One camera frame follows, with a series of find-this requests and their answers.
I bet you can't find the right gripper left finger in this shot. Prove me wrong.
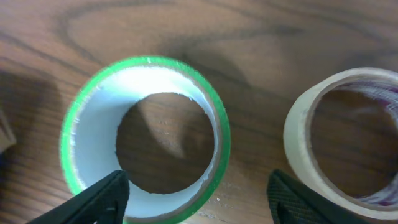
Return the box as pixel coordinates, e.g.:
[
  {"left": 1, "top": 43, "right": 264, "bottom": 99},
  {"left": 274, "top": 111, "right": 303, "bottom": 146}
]
[{"left": 29, "top": 170, "right": 129, "bottom": 224}]

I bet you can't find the beige clear tape roll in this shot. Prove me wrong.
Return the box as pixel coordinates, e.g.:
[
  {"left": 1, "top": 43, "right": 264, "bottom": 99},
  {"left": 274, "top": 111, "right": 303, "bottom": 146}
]
[{"left": 284, "top": 67, "right": 397, "bottom": 220}]

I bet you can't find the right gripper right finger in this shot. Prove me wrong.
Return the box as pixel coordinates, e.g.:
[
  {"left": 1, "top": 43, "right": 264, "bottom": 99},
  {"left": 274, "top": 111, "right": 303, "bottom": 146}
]
[{"left": 267, "top": 169, "right": 368, "bottom": 224}]

